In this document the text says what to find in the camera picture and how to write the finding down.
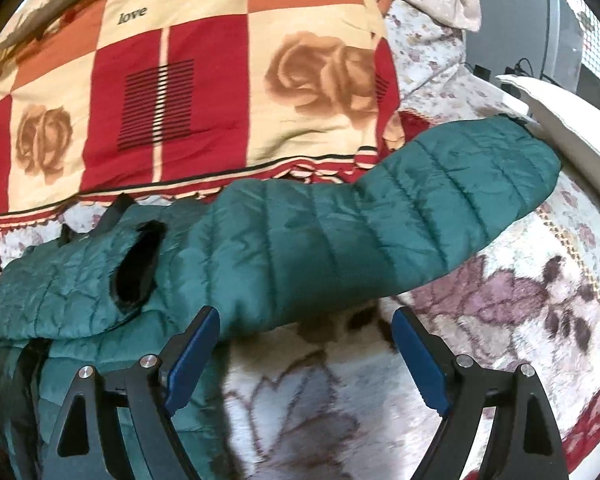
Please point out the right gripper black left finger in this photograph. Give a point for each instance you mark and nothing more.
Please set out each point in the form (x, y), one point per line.
(87, 441)

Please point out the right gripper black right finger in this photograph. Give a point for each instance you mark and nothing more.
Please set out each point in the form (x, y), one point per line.
(524, 441)

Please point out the green quilted puffer jacket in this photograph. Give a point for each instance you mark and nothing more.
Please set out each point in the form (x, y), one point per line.
(263, 254)

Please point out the white floral plush blanket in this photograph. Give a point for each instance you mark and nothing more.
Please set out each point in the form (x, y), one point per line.
(330, 398)

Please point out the red cream rose quilt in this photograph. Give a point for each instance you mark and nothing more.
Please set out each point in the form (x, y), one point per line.
(178, 97)

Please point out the grey cabinet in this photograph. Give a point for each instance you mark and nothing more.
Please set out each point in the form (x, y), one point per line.
(557, 41)

